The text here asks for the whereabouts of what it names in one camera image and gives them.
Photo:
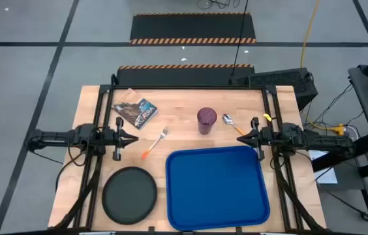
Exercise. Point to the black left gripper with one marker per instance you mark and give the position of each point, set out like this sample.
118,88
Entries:
118,143

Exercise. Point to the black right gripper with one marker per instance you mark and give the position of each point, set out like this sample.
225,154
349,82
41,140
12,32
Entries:
265,138

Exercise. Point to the purple plastic cup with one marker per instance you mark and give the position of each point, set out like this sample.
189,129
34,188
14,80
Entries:
206,121

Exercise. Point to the dark grey round plate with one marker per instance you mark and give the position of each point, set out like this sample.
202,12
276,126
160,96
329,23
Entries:
129,196

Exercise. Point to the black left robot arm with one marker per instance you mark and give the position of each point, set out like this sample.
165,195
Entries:
56,137

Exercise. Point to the blue plastic tray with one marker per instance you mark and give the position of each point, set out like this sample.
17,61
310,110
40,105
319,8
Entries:
216,187

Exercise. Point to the yellow tag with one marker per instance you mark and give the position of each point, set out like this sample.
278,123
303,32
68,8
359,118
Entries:
267,117

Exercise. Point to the Acadia picture book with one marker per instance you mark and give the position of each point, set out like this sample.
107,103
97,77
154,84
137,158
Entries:
136,111

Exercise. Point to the white paper sheet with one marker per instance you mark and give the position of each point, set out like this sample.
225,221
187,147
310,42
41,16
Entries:
326,173

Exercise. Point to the narrow hazard-striped black floor mat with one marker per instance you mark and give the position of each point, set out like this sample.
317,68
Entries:
184,75

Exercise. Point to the yellow power plug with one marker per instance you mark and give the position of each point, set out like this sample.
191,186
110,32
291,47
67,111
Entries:
340,129

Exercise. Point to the large hazard-striped black floor mat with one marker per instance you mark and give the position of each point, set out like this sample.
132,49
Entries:
192,27

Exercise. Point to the black aluminium table frame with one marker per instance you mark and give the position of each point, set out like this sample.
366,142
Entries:
187,87

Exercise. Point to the black desk leg frame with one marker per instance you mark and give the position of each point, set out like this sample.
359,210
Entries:
344,156

